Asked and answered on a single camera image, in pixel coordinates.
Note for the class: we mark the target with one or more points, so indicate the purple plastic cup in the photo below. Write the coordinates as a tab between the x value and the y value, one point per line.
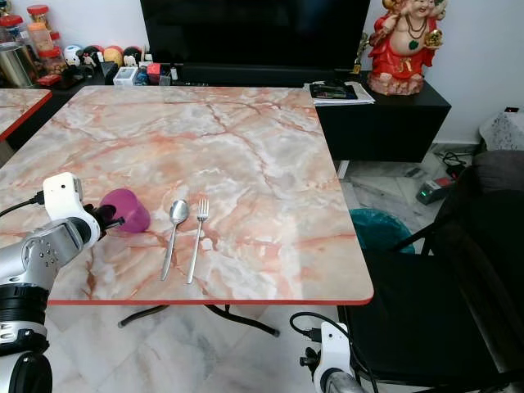
131	209

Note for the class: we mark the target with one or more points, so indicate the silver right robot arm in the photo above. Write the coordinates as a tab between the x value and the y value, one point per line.
344	385

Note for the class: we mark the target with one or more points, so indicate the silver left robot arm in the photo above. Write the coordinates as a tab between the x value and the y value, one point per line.
49	262

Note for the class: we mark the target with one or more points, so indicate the steel spoon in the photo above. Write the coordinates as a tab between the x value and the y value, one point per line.
178	213

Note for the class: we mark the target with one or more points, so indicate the steel fork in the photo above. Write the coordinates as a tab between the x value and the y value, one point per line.
197	237

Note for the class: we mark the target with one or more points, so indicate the small white box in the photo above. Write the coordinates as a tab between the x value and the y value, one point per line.
125	76

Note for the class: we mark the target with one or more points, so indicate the small red box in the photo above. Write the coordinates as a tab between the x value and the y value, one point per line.
155	73

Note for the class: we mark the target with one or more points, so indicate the black round figurine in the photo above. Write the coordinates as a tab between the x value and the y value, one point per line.
92	56

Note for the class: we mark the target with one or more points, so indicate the yellow round figurine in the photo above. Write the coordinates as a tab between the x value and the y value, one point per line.
113	55

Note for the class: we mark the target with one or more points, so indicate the small red lid nut jar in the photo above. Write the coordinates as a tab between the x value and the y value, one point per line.
52	62

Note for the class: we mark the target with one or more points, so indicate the black and white figurine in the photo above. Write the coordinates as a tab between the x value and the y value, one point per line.
132	56

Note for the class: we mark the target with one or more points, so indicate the white round figurine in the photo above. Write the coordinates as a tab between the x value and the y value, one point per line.
72	56

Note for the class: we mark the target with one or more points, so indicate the steel canister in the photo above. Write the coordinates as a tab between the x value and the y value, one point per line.
16	65

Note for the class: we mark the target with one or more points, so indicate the jar with orange contents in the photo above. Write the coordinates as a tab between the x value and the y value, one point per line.
41	38

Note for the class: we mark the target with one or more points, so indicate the red lid clear jar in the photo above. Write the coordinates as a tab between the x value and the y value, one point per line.
11	29

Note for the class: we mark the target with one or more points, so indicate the red lid snack jar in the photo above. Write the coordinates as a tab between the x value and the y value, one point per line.
38	15

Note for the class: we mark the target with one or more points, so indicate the black flat television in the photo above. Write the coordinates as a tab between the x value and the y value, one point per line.
254	33

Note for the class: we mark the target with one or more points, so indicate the stack of papers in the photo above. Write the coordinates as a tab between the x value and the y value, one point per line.
340	92

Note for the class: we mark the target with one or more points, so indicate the teal waste bin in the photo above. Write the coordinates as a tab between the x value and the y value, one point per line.
381	229

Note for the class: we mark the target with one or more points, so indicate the grey device with red stripe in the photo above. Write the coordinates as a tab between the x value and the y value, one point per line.
434	190

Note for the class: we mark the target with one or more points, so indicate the black chair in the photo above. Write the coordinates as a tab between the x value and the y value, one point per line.
434	311

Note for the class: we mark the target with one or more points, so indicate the red laughing buddha statue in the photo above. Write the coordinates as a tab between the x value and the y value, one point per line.
401	53

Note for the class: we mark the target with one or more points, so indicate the white lace cloth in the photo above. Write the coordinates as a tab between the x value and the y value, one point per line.
503	129

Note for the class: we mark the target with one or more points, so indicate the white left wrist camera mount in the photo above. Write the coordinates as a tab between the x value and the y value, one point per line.
64	196

